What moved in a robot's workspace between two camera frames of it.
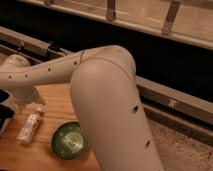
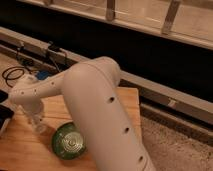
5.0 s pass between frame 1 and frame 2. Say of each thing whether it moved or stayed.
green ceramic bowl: stayed
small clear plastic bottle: moved
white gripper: moved
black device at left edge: stayed
